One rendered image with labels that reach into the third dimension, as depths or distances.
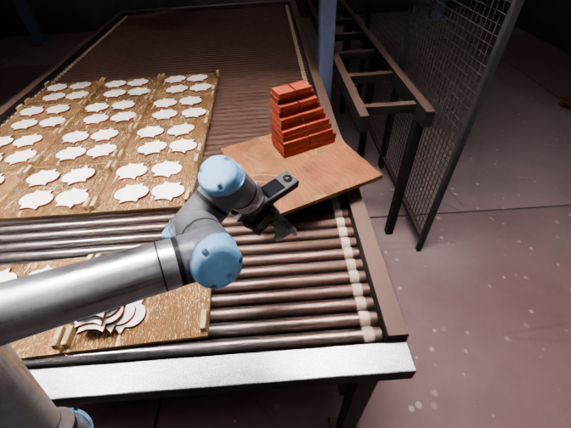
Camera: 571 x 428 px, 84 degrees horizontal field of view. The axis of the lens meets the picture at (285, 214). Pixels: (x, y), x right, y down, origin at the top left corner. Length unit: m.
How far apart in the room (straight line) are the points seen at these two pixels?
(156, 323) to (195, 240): 0.62
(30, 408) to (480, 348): 1.99
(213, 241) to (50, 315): 0.21
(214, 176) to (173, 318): 0.60
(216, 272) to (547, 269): 2.48
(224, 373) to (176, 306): 0.26
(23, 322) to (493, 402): 1.97
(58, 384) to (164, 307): 0.32
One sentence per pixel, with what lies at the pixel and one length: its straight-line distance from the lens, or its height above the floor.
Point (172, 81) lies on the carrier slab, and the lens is 2.51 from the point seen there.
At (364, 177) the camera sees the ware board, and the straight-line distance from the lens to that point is 1.27.
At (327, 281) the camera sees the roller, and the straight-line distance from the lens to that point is 1.08.
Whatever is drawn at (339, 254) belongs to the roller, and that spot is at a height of 0.92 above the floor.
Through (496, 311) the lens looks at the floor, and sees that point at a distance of 2.36.
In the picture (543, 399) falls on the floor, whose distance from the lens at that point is 2.22.
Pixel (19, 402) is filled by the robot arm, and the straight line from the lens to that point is 0.76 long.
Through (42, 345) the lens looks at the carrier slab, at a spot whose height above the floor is 0.94.
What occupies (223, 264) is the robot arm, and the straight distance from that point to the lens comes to 0.46.
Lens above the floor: 1.82
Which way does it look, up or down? 45 degrees down
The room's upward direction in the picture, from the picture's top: 4 degrees counter-clockwise
